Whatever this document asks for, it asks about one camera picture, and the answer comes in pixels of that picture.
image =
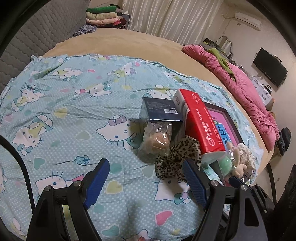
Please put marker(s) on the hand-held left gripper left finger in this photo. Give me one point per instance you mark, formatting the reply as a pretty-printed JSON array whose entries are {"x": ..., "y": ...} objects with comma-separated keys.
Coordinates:
[{"x": 98, "y": 183}]

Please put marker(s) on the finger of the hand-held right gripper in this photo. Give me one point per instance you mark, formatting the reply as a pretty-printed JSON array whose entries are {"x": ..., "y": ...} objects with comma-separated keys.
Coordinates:
[{"x": 235, "y": 180}]

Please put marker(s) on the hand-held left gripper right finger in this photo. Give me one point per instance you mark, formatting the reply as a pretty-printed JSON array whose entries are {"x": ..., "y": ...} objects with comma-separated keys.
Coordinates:
[{"x": 195, "y": 183}]

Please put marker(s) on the pink plush rabbit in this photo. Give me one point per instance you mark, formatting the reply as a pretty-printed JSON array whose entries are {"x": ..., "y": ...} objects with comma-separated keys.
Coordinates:
[{"x": 238, "y": 169}]

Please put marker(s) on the green puff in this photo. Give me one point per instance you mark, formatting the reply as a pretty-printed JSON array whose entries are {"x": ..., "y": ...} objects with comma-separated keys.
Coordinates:
[{"x": 225, "y": 164}]

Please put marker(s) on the cream floral scrunchie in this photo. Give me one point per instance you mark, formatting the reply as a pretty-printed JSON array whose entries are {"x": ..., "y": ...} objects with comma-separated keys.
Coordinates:
[{"x": 248, "y": 155}]

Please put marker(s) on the leopard print scrunchie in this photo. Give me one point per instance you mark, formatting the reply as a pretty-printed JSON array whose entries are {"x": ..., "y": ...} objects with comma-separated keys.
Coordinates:
[{"x": 175, "y": 153}]

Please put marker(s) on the dark box with pink inside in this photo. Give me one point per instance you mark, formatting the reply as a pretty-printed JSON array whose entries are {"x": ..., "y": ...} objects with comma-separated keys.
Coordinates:
[{"x": 222, "y": 120}]

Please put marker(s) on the mint printed cloth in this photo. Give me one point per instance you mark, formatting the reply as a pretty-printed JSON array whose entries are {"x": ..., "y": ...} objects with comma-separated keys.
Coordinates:
[{"x": 211, "y": 173}]

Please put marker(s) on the blue printed card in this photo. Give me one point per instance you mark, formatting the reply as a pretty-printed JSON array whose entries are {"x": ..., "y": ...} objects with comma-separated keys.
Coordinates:
[{"x": 222, "y": 135}]

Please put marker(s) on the brown puff in plastic bag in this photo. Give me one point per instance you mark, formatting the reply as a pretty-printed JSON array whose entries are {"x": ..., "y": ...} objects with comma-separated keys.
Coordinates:
[{"x": 159, "y": 139}]

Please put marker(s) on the red tissue pack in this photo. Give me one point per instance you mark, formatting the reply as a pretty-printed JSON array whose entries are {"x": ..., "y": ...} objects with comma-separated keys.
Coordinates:
[{"x": 201, "y": 125}]

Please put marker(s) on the black bag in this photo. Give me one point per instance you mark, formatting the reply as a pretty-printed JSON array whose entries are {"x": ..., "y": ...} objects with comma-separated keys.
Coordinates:
[{"x": 284, "y": 139}]

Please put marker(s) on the black box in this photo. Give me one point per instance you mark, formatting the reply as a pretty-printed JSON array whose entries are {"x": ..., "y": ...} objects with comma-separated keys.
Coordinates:
[{"x": 161, "y": 110}]

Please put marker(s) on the cat-printed light blue blanket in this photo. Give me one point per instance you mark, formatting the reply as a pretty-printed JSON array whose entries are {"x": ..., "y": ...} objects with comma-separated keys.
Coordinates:
[{"x": 69, "y": 104}]

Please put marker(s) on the pink quilt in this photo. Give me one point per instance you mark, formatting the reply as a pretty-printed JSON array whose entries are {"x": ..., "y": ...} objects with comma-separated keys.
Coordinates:
[{"x": 249, "y": 92}]

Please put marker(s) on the black monitor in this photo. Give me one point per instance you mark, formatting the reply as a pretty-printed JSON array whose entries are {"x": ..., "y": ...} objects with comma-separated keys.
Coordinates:
[{"x": 270, "y": 67}]

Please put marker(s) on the green cloth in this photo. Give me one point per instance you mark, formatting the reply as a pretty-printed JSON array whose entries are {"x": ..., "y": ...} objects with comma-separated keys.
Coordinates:
[{"x": 219, "y": 56}]

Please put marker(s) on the beige bed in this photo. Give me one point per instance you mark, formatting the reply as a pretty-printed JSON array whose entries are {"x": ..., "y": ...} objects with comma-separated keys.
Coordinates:
[{"x": 138, "y": 44}]

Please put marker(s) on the dark patterned cloth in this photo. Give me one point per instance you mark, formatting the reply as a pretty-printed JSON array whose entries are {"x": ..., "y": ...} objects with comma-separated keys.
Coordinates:
[{"x": 85, "y": 30}]

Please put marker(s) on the white air conditioner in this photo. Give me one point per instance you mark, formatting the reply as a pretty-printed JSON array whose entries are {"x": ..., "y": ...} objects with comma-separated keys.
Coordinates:
[{"x": 247, "y": 19}]

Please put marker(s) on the grey quilted headboard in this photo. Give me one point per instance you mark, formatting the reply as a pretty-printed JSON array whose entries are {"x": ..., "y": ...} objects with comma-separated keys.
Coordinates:
[{"x": 46, "y": 27}]

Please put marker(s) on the cream curtain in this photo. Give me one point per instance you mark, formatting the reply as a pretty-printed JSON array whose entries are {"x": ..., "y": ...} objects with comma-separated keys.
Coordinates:
[{"x": 173, "y": 18}]

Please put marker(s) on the stack of folded clothes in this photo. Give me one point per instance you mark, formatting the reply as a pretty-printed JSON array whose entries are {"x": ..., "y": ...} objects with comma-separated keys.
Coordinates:
[{"x": 104, "y": 16}]

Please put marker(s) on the black metal frame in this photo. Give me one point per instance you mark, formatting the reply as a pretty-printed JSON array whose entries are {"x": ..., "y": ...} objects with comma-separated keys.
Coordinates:
[{"x": 272, "y": 183}]

